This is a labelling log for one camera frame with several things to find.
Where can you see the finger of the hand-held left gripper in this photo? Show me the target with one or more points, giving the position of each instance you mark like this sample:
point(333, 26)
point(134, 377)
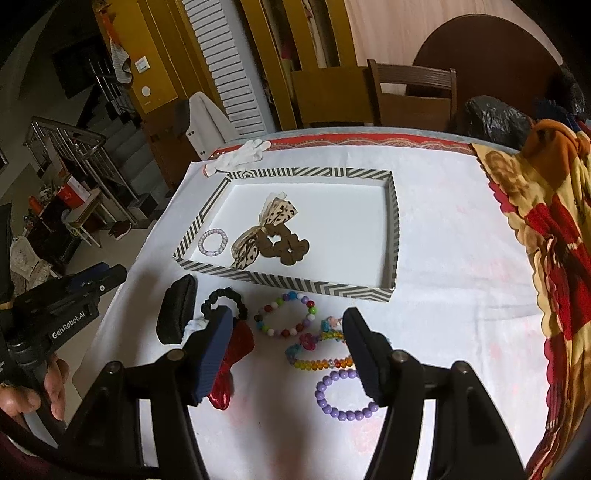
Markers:
point(178, 309)
point(104, 276)

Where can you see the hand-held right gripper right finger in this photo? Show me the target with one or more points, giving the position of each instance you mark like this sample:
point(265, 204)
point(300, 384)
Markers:
point(362, 355)

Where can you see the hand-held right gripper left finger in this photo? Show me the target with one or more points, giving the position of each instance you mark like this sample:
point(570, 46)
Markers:
point(214, 350)

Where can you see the white scrunchie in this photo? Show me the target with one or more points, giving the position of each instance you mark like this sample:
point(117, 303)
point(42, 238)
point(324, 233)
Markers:
point(194, 325)

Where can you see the red shiny hair bow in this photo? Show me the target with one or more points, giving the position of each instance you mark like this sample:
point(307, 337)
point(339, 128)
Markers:
point(238, 346)

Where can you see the black scrunchie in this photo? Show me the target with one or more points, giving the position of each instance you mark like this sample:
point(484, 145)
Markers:
point(217, 295)

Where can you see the striped cardboard box tray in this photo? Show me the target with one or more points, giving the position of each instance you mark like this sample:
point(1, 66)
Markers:
point(295, 226)

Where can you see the person's left hand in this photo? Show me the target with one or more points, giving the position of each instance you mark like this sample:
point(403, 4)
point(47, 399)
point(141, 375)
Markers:
point(55, 387)

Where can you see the metal stair railing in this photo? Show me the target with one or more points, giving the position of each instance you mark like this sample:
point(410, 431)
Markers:
point(87, 138)

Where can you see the white glove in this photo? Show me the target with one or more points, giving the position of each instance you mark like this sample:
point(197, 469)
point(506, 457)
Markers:
point(240, 154)

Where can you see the white jacket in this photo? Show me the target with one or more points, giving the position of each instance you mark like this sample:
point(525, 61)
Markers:
point(207, 122)

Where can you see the hanging striped cloth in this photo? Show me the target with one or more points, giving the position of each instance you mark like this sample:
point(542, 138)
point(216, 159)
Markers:
point(121, 57)

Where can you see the floral red yellow blanket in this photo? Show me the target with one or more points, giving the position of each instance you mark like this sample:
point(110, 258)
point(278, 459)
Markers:
point(554, 240)

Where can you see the white louvre door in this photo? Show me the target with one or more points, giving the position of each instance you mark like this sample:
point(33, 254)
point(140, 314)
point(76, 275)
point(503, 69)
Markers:
point(226, 60)

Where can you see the yellow wooden chair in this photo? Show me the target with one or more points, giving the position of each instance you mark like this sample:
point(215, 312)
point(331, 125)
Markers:
point(323, 97)

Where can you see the brown wooden chair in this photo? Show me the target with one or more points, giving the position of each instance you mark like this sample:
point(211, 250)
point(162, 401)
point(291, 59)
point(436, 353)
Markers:
point(411, 99)

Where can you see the black plastic bag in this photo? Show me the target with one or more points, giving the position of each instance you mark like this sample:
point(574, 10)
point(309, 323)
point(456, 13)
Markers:
point(496, 117)

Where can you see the white light switch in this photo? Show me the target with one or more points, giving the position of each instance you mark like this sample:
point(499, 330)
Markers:
point(142, 64)

